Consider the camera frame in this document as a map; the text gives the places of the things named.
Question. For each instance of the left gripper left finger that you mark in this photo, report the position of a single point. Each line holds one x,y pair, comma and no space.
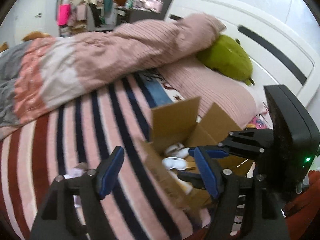
72,207

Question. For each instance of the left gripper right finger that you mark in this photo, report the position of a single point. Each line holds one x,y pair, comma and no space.
262,217

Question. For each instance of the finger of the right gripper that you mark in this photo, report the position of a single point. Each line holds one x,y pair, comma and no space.
213,151
193,178

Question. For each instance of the white eye mask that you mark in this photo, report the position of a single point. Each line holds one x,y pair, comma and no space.
174,163

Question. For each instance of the brown cardboard box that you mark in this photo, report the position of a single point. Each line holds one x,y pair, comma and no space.
177,122

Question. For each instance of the pink ribbed pillow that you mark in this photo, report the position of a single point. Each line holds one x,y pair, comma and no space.
191,79

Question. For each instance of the striped pink fleece blanket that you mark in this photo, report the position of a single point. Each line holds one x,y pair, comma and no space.
86,130

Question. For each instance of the green plush toy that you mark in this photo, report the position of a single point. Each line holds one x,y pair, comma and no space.
226,56

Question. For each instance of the white bed headboard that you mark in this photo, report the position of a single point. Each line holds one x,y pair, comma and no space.
278,54

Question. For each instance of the pink grey patchwork duvet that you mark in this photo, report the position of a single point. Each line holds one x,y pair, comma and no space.
40,75

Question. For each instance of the pink gift bag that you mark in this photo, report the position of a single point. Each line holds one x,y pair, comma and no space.
64,13

